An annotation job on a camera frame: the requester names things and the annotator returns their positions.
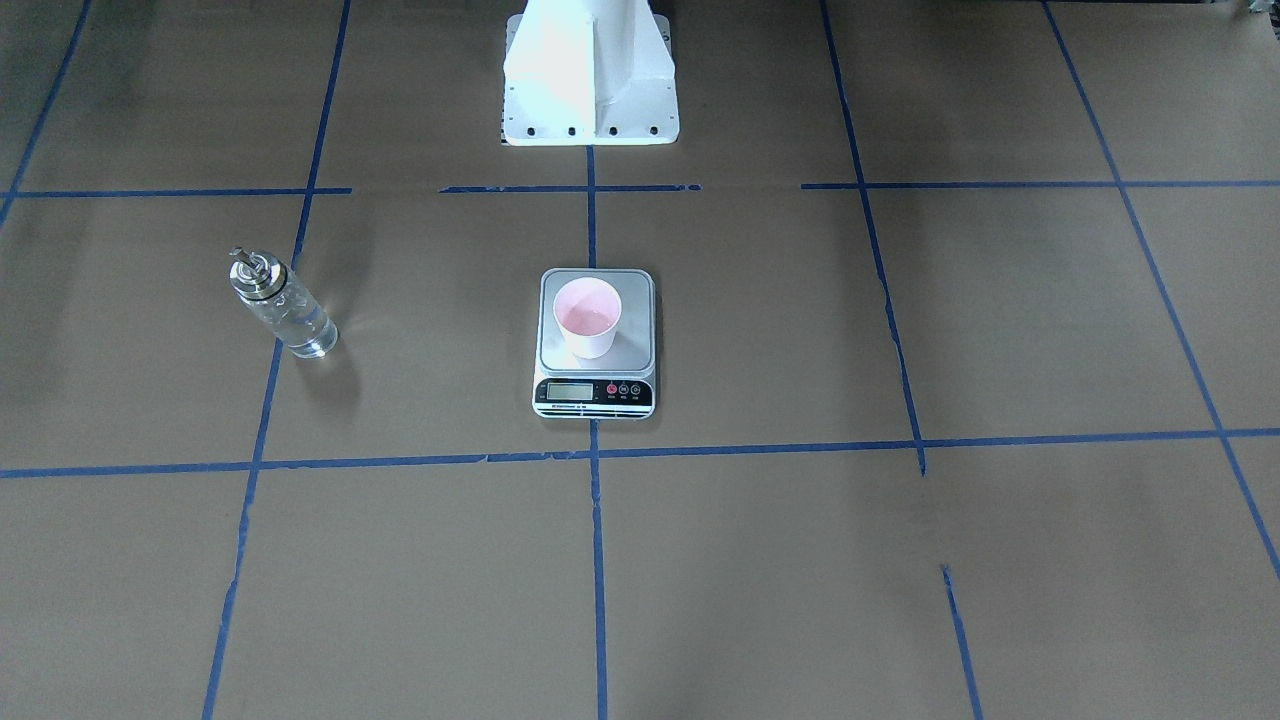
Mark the digital kitchen scale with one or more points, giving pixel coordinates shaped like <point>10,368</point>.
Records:
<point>622,384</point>

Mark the clear glass sauce bottle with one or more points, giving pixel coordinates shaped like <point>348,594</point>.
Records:
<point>271,291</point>

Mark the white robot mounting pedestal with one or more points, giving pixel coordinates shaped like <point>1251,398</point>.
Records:
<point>589,73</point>

